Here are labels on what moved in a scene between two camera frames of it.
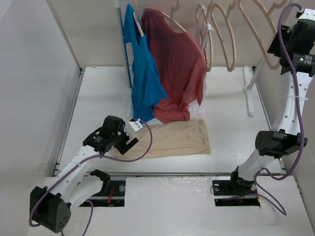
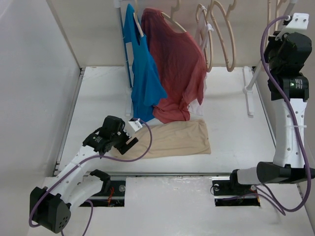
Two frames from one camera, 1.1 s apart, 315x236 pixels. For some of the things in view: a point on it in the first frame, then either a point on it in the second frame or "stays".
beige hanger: [268, 15] to [268, 13]
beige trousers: [173, 138] stays
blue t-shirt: [147, 84] stays
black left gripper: [123, 146] stays
